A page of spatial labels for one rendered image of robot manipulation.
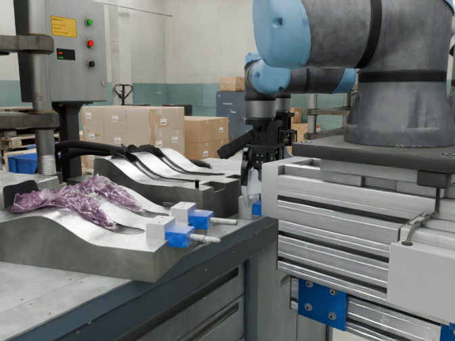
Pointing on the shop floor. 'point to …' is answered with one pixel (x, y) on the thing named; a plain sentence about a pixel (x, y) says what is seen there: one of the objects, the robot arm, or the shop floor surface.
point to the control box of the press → (70, 65)
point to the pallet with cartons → (204, 137)
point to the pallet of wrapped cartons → (133, 128)
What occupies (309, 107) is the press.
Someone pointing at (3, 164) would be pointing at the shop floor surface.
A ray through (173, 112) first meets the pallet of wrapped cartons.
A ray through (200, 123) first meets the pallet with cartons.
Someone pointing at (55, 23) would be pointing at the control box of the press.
